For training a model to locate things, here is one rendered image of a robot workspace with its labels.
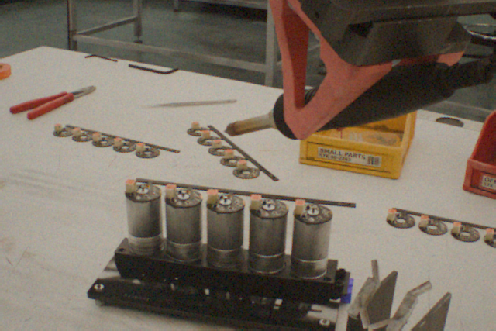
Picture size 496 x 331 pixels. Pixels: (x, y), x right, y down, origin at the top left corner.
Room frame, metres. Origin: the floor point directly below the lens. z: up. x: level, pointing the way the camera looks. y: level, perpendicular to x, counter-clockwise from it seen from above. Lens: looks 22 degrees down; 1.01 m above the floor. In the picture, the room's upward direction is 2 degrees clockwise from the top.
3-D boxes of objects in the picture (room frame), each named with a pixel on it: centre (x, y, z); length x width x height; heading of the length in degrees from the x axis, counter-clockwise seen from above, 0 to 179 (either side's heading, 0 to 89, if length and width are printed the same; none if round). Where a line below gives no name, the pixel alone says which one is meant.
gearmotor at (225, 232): (0.38, 0.02, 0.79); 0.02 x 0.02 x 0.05
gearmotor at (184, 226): (0.39, 0.04, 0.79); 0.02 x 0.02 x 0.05
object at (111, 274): (0.36, 0.02, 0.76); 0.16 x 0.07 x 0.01; 79
